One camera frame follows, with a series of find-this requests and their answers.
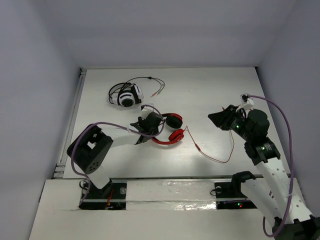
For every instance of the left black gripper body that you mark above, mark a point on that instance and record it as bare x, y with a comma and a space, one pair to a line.
141, 125

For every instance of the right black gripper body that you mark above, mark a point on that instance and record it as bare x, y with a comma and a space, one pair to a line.
237, 123

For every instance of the red black headphones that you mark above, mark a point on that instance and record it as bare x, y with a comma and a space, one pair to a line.
175, 122

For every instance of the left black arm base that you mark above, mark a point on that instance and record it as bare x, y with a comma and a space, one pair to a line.
115, 198

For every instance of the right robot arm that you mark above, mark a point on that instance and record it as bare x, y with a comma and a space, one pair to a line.
281, 206

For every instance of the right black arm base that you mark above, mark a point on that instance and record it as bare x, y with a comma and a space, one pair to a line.
228, 194

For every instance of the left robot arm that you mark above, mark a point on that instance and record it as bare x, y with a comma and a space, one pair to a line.
89, 149

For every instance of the white black striped headphones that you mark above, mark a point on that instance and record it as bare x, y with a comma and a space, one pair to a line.
125, 94

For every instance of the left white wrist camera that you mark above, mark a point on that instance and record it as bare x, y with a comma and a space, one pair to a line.
146, 109

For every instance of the aluminium rail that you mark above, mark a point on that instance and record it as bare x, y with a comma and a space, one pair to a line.
172, 178

